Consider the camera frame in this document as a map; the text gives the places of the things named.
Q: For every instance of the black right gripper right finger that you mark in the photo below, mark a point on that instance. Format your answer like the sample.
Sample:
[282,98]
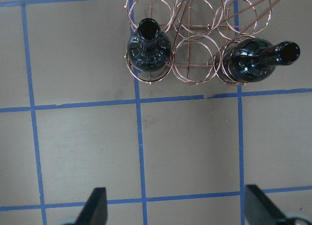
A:
[259,209]

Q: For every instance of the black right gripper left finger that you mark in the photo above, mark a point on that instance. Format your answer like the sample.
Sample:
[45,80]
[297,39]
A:
[95,211]

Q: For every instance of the dark bottle in basket far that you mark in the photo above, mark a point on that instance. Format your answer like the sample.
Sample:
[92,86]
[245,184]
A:
[254,59]

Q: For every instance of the dark bottle in basket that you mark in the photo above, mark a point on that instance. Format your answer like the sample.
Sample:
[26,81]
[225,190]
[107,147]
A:
[149,48]
[254,59]

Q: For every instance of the dark bottle in basket near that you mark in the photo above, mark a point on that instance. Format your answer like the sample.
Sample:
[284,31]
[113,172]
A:
[149,48]

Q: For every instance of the copper wire wine basket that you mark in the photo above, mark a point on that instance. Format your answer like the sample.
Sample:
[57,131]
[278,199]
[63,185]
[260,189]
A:
[233,21]

